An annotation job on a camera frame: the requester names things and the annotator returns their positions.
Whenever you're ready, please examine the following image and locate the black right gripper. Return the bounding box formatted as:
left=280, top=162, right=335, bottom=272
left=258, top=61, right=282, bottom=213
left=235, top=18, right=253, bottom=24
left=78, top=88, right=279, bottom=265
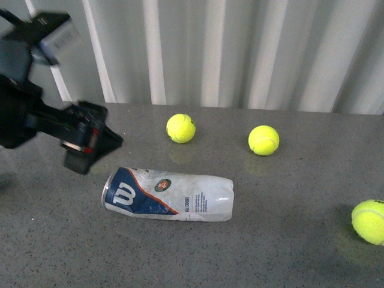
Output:
left=25, top=101, right=123, bottom=175

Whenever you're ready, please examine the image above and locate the clear Wilson tennis ball can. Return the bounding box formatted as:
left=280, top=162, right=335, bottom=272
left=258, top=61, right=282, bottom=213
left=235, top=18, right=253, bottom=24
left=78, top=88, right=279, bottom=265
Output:
left=101, top=167, right=234, bottom=222

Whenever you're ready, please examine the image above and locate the yellow tennis ball middle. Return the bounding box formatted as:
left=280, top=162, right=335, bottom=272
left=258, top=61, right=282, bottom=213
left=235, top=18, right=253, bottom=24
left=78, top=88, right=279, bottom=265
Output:
left=166, top=114, right=196, bottom=143

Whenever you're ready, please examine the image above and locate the yellow tennis ball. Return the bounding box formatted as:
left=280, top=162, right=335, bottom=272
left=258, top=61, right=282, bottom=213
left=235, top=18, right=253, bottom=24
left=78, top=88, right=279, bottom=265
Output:
left=248, top=125, right=280, bottom=156
left=166, top=114, right=196, bottom=143

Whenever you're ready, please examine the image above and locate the yellow tennis ball far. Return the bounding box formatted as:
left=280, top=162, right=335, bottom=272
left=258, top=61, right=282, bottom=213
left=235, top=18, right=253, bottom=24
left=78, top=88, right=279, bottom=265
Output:
left=248, top=125, right=280, bottom=156

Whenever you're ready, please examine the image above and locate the tennis ball with black logo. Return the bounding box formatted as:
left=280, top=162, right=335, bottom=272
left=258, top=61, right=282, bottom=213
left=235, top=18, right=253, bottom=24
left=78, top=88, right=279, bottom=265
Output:
left=352, top=200, right=383, bottom=245

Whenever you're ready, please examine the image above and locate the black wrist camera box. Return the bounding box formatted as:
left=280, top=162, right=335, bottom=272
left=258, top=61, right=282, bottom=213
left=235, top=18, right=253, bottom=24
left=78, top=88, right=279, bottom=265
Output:
left=1, top=9, right=80, bottom=66

